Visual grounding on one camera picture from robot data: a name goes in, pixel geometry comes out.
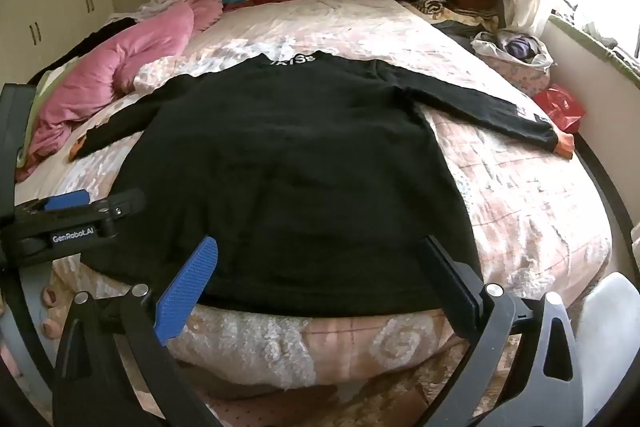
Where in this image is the person's foot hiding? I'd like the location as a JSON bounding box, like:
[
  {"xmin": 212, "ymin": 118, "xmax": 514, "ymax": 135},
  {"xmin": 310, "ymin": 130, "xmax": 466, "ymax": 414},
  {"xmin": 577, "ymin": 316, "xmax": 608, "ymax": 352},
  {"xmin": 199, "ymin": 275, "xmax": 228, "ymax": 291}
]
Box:
[{"xmin": 40, "ymin": 284, "xmax": 66, "ymax": 340}]

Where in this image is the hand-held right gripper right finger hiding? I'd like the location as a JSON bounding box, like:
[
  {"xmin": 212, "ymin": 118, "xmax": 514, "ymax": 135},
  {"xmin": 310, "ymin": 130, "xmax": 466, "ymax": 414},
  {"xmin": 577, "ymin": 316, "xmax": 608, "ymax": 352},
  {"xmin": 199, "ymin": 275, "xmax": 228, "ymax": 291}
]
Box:
[{"xmin": 417, "ymin": 234, "xmax": 586, "ymax": 427}]

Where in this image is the black garment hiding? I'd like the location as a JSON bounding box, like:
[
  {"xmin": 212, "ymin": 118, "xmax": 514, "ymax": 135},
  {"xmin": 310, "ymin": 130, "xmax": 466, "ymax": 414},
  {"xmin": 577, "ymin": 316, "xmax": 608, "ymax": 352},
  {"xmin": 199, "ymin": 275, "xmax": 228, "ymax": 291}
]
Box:
[{"xmin": 30, "ymin": 17, "xmax": 138, "ymax": 82}]

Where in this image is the white plastic bag of clothes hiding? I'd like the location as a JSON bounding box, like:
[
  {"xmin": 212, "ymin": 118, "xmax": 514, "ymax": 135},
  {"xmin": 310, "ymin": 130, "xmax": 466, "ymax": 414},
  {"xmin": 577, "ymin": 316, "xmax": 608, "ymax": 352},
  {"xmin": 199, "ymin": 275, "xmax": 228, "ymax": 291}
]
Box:
[{"xmin": 472, "ymin": 31, "xmax": 556, "ymax": 70}]

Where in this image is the pink duvet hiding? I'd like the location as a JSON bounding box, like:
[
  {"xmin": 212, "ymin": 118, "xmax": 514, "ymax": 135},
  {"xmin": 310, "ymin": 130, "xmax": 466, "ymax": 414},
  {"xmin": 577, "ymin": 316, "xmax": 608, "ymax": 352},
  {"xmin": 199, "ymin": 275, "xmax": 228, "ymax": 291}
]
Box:
[{"xmin": 15, "ymin": 0, "xmax": 223, "ymax": 182}]

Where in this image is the black sweater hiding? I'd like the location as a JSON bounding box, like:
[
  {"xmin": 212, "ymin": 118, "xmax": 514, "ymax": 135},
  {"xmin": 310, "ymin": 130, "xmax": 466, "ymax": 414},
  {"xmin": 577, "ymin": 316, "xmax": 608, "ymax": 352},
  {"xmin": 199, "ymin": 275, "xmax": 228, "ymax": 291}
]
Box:
[{"xmin": 67, "ymin": 52, "xmax": 576, "ymax": 318}]

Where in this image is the light green sheet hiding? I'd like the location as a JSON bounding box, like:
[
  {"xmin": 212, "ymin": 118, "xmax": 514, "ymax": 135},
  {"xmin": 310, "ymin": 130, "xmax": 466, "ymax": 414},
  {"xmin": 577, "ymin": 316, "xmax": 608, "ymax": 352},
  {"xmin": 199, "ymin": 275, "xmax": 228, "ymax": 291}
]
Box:
[{"xmin": 16, "ymin": 57, "xmax": 77, "ymax": 168}]

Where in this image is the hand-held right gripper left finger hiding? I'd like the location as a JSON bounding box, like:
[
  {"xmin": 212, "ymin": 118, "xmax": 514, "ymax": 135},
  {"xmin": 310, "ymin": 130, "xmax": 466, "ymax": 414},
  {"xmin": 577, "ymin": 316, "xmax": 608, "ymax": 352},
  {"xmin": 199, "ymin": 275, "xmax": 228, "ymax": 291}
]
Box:
[{"xmin": 50, "ymin": 236, "xmax": 223, "ymax": 427}]

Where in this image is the red plastic bag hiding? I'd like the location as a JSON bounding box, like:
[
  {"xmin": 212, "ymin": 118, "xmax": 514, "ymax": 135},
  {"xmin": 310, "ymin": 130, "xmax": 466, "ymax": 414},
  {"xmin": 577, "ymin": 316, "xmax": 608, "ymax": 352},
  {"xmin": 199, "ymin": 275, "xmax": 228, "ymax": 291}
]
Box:
[{"xmin": 532, "ymin": 86, "xmax": 586, "ymax": 132}]

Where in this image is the pink white quilted blanket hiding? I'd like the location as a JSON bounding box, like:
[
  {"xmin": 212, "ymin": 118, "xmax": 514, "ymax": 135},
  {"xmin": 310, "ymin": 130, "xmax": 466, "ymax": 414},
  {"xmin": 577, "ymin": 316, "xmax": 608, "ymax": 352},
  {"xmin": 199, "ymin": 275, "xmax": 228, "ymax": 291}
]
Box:
[{"xmin": 15, "ymin": 0, "xmax": 616, "ymax": 393}]

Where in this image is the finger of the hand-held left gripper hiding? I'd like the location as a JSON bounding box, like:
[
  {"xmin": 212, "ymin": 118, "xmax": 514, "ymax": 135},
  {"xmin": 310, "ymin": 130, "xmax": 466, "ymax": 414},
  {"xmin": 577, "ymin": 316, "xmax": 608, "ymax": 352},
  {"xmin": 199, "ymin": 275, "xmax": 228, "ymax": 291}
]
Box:
[
  {"xmin": 87, "ymin": 188, "xmax": 147, "ymax": 228},
  {"xmin": 15, "ymin": 189, "xmax": 91, "ymax": 215}
]

